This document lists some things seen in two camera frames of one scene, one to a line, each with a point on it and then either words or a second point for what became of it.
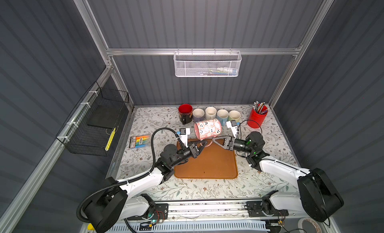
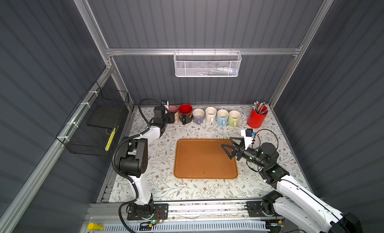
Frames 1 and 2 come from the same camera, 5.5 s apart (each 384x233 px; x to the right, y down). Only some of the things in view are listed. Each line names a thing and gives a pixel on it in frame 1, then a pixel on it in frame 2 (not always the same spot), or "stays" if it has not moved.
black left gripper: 193,150 to 170,118
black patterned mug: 185,111 stays
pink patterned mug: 207,129 to 174,109
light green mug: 234,115 stays
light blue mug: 222,115 stays
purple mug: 198,115 stays
